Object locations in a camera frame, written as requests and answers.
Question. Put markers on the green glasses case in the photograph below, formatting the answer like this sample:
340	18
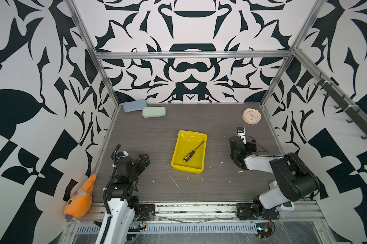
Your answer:
153	112

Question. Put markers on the black wall hook rail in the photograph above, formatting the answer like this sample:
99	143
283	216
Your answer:
345	104

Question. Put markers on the black yellow screwdriver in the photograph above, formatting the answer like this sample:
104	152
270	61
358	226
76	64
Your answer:
191	154

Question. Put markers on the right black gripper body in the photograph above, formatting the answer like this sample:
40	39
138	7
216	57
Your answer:
249	149

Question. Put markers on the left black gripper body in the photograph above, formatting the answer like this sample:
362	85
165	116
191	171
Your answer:
138	168

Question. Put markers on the white slotted cable duct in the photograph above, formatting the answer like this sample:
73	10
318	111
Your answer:
188	228

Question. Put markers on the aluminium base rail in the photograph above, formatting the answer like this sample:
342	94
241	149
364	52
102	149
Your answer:
211	211

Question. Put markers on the blue glasses case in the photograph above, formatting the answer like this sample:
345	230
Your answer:
137	105

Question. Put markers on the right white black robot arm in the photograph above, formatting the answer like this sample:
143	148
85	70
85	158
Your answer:
293	179

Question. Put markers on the yellow plastic bin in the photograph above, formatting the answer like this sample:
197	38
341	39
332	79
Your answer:
186	142

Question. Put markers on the orange plush fish toy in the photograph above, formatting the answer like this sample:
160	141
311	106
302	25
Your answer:
80	202

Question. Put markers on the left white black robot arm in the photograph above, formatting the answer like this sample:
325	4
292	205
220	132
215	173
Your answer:
122	208

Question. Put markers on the pink round clock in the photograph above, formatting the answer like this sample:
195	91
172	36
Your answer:
251	116

